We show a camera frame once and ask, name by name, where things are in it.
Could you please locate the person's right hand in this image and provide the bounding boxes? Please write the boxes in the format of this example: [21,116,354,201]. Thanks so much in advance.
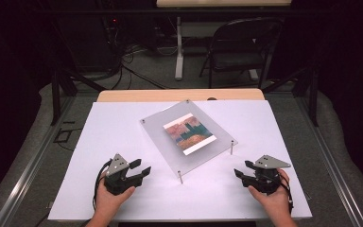
[248,167,293,223]

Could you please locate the dark cabinet with red light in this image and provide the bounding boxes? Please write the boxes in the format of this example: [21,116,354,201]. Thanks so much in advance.
[55,9,122,73]

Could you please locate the colourful photo with white border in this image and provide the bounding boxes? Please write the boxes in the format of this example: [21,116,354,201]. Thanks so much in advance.
[163,113,218,156]

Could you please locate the person's left hand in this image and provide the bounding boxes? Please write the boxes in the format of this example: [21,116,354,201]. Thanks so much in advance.
[94,170,137,221]

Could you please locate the black folding chair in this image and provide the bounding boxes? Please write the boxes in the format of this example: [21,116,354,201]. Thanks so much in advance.
[199,16,285,90]

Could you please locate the black floor cables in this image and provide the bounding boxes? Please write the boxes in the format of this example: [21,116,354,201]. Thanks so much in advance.
[105,18,171,91]

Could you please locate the black metal stand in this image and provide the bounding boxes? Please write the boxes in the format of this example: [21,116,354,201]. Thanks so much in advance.
[50,66,108,127]
[262,65,320,128]

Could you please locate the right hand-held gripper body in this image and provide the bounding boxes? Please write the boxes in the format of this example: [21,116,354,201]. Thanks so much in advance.
[241,154,292,196]

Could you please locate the clear acrylic photo frame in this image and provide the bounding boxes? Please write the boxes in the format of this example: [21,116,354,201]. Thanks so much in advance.
[139,98,239,185]

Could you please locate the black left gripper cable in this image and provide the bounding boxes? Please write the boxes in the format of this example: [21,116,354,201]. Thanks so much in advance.
[92,159,112,212]

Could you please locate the wooden table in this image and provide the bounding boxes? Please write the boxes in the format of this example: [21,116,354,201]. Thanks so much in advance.
[96,88,266,103]

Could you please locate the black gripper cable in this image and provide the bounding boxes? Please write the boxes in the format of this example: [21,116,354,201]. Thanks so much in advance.
[92,159,112,212]
[276,172,295,216]

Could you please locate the aluminium floor rail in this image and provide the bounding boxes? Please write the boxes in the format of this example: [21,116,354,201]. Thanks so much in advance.
[0,94,78,227]
[295,94,363,227]

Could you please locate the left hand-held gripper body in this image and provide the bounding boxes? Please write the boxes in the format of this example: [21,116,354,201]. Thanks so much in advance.
[103,152,147,196]

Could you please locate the white desk with metal leg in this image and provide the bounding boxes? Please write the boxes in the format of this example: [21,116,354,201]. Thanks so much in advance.
[155,0,293,81]

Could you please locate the white table cover sheet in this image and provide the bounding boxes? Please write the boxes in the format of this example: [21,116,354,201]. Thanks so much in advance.
[47,99,313,221]

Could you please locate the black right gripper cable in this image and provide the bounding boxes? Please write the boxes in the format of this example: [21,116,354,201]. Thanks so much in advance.
[276,172,295,216]

